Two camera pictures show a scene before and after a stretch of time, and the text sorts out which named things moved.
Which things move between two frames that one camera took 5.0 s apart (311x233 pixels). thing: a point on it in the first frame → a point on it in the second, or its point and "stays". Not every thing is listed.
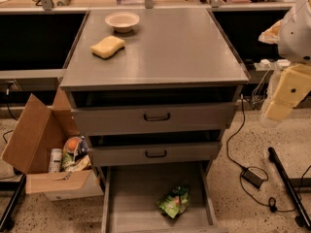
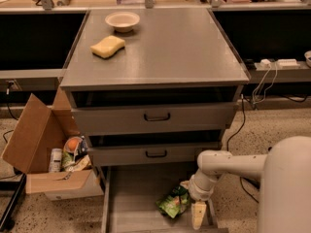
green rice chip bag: [174, 204] stays
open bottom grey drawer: [130, 194] stays
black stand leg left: [18, 187] stays
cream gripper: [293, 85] → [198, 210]
